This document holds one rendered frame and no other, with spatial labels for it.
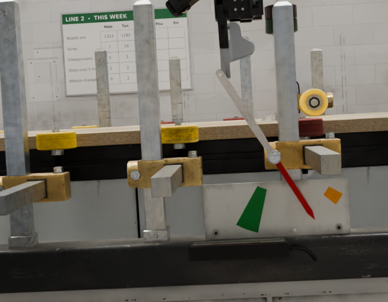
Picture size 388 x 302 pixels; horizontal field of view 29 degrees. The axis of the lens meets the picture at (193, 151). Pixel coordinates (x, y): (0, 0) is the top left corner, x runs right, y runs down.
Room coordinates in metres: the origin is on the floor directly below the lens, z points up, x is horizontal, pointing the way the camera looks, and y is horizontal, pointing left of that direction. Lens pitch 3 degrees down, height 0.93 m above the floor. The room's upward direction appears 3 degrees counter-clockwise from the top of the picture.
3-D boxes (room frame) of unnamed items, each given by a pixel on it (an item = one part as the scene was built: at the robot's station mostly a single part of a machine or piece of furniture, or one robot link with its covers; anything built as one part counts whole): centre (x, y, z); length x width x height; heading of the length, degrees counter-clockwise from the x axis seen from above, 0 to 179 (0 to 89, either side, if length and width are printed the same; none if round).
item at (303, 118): (1.51, -0.22, 0.85); 0.08 x 0.08 x 0.11
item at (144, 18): (1.38, 0.08, 0.90); 0.03 x 0.03 x 0.48; 87
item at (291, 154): (1.37, -0.20, 0.85); 0.13 x 0.06 x 0.05; 87
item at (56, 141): (1.53, 0.28, 0.85); 0.08 x 0.08 x 0.11
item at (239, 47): (1.27, -0.08, 1.03); 0.06 x 0.03 x 0.09; 87
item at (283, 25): (1.36, -0.17, 0.88); 0.03 x 0.03 x 0.48; 87
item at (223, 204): (1.34, -0.14, 0.75); 0.26 x 0.01 x 0.10; 87
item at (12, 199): (1.34, 0.29, 0.81); 0.43 x 0.03 x 0.04; 177
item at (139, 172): (1.38, 0.05, 0.82); 0.13 x 0.06 x 0.05; 87
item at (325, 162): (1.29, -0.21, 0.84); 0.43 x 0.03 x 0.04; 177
